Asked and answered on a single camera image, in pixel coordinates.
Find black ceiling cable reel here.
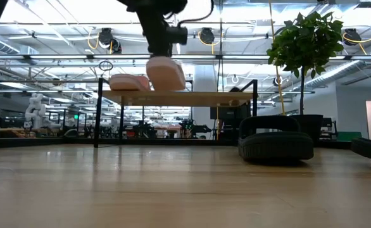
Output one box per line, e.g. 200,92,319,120
343,28,363,47
97,27,123,55
199,27,216,46

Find yellow hanging cable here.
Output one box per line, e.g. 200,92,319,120
267,0,287,117

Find wooden shelf with black legs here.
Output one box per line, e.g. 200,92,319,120
93,77,259,149

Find green box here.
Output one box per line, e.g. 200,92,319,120
336,130,363,142

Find pink slide sandal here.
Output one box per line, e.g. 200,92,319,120
108,73,151,92
145,56,187,92

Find green leafy plant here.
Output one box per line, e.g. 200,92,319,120
266,11,345,116

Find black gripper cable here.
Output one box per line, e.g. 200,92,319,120
177,0,216,28

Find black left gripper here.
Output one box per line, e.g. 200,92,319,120
117,0,189,59

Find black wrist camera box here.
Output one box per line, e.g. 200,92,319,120
166,26,189,46

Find white robot figure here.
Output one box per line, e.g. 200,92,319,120
24,92,49,130

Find black slide sandal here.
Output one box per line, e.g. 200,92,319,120
237,115,315,161
350,136,371,164

